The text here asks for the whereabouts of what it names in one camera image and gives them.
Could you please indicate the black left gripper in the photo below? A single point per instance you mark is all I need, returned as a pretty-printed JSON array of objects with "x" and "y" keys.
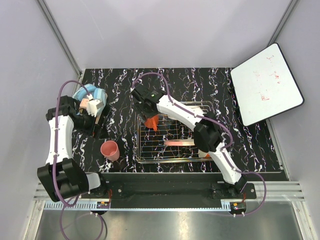
[{"x": 98, "y": 132}]

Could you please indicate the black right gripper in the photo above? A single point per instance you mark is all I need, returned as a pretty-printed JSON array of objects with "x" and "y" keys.
[{"x": 139, "y": 108}]

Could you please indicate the orange mug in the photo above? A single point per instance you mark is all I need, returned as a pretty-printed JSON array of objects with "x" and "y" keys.
[{"x": 152, "y": 123}]

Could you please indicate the pink plastic cup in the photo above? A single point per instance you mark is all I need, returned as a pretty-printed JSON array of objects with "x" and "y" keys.
[{"x": 110, "y": 150}]

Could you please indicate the pink and cream plate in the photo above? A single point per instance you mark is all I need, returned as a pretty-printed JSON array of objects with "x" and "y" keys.
[{"x": 180, "y": 142}]

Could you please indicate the orange and white bowl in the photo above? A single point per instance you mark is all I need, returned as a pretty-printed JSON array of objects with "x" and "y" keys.
[{"x": 204, "y": 155}]

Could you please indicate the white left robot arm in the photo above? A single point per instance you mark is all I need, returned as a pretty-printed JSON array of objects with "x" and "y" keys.
[{"x": 61, "y": 176}]

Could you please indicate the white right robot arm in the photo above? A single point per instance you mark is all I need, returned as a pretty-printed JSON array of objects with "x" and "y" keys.
[{"x": 206, "y": 135}]

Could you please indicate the orange and white coaster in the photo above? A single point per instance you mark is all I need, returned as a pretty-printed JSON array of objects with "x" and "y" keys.
[{"x": 99, "y": 120}]

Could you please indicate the pink cube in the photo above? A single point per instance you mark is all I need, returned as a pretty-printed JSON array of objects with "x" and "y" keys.
[{"x": 83, "y": 104}]

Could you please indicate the light blue headphones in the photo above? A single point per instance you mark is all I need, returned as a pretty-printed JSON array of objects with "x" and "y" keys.
[{"x": 90, "y": 89}]

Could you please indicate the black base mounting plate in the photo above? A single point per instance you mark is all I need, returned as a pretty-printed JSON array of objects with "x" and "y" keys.
[{"x": 201, "y": 188}]

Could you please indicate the white board with dark rim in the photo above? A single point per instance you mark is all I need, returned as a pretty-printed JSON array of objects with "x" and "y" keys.
[{"x": 264, "y": 86}]

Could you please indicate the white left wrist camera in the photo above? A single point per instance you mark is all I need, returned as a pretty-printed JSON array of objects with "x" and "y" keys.
[{"x": 93, "y": 105}]

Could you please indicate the grey slotted cable duct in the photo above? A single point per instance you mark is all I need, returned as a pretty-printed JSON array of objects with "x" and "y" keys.
[{"x": 142, "y": 205}]

